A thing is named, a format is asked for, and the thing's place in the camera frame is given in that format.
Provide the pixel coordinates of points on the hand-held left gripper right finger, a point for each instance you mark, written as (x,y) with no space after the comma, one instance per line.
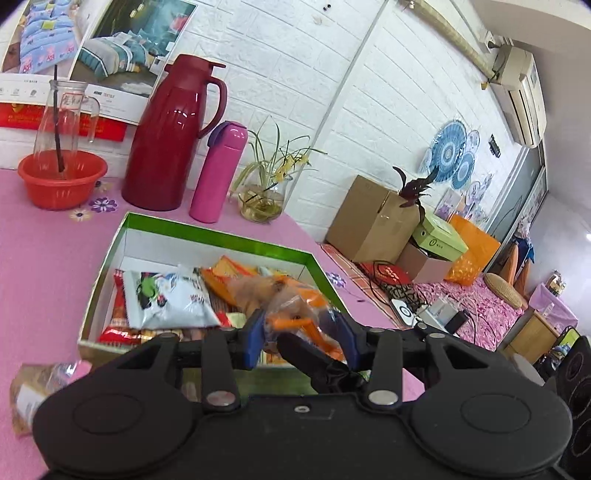
(345,339)

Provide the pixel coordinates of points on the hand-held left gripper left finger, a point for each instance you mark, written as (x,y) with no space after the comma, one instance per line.
(253,341)

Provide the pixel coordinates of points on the small orange clear snack packet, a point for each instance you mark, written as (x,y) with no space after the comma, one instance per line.
(286,309)

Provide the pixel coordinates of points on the white green-print snack packet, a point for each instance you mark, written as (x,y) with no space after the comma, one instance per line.
(171,300)

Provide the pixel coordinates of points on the green cardboard box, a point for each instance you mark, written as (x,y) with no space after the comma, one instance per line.
(184,235)

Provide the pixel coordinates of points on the white round device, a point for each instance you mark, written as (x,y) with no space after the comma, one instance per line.
(402,314)

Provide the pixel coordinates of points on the red patterned cushion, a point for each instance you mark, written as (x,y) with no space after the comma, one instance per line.
(385,273)

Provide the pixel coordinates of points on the white power strip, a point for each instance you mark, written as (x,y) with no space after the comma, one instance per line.
(434,316)

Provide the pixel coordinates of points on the pink cardboard box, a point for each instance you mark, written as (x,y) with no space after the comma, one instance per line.
(427,267)

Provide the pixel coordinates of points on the black charger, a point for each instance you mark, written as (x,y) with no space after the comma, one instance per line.
(457,321)

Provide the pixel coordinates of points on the brown cardboard box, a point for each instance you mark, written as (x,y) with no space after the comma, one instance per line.
(369,221)

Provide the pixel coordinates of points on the plant in glass vase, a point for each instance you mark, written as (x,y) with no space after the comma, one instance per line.
(263,203)

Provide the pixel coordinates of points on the red snack bar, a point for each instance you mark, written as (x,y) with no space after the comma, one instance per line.
(120,295)

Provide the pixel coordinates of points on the pink floral bedsheet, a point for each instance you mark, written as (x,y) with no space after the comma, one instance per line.
(485,318)

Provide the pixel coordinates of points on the green shoe box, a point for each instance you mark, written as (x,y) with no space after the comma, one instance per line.
(441,235)

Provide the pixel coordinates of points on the orange shopping bag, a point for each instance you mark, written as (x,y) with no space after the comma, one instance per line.
(478,251)

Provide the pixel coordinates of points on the pink insulated bottle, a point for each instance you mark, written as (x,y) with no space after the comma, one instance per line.
(217,180)

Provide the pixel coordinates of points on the purple leafed plant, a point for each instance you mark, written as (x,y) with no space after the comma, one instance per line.
(415,189)

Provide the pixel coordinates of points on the woven straw cushion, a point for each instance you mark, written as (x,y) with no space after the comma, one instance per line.
(505,290)

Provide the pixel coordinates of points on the wooden cabinet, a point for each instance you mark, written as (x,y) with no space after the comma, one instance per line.
(531,339)

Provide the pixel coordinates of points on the purple storage box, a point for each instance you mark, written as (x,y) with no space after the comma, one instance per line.
(554,304)

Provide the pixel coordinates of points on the blue paper fan decoration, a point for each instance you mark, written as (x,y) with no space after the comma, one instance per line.
(450,152)

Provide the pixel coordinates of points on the dark red thermos jug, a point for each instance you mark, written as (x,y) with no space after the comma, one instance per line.
(171,138)

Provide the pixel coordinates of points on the clear nut packet pink header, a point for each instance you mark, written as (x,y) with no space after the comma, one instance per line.
(32,392)

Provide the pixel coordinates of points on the red plastic basin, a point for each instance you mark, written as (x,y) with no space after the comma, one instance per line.
(60,187)

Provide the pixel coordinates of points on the clear glass bottle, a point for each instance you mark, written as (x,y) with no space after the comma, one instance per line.
(64,120)

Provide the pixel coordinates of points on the dark stick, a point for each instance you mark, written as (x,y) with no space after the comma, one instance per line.
(58,120)

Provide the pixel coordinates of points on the white air conditioner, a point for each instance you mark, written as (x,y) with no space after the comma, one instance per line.
(521,92)

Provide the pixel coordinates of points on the small black wall fixture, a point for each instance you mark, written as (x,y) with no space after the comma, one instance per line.
(494,146)

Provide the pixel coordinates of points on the bedding wall poster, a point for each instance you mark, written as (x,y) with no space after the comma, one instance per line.
(138,46)
(41,37)

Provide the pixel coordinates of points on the red wall poster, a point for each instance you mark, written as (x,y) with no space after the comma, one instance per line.
(27,117)

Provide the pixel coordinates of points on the beige wall pipe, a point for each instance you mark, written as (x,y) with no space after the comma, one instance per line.
(455,34)

